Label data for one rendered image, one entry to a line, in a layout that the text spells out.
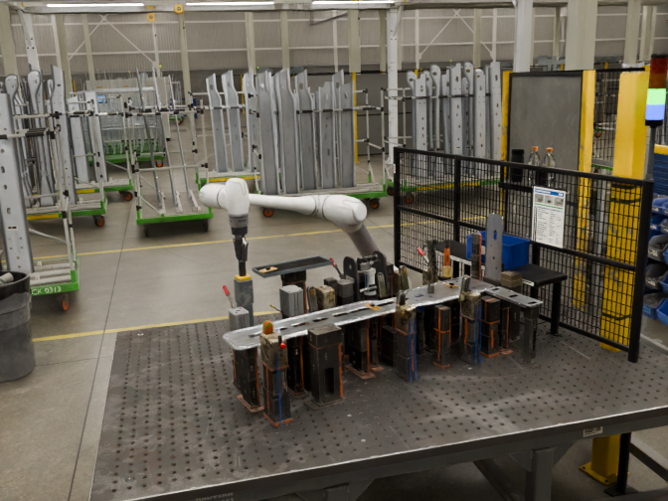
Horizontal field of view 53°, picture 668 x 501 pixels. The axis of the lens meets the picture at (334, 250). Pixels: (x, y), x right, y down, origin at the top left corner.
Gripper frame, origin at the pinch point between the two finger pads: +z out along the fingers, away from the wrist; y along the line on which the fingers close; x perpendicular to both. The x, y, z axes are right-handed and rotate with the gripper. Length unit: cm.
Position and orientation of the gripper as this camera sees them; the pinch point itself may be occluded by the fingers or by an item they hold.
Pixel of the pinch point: (242, 268)
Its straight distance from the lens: 309.8
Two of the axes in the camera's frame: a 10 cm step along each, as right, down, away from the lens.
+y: 5.1, 2.1, -8.4
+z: 0.3, 9.7, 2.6
